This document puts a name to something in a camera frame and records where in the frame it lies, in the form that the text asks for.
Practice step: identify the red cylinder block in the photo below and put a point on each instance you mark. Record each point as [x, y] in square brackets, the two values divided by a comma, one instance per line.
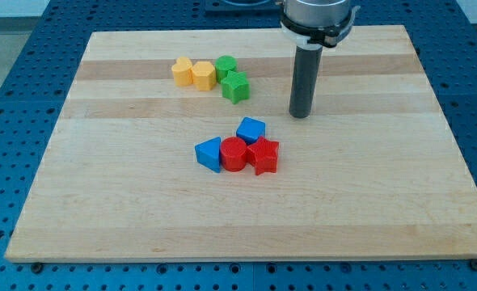
[233, 154]

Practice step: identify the blue cube block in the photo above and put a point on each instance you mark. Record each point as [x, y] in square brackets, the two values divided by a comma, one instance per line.
[250, 130]

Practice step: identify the red star block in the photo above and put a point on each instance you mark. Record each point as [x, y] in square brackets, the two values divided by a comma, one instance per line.
[263, 155]

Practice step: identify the blue triangle block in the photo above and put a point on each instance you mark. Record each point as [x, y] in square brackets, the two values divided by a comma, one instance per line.
[208, 154]

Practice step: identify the green star block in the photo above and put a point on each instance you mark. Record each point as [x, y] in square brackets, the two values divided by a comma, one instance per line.
[235, 87]

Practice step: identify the light wooden board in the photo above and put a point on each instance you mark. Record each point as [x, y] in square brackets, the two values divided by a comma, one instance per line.
[374, 173]

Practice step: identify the yellow hexagon block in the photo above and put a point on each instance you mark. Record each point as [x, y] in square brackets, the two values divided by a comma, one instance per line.
[204, 76]

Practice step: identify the green cylinder block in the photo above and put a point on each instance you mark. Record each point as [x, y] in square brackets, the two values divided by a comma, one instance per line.
[223, 65]

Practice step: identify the yellow heart block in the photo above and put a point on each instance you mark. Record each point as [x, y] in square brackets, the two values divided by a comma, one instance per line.
[182, 71]

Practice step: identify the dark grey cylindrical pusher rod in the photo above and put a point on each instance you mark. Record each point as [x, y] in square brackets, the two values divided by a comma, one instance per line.
[305, 72]

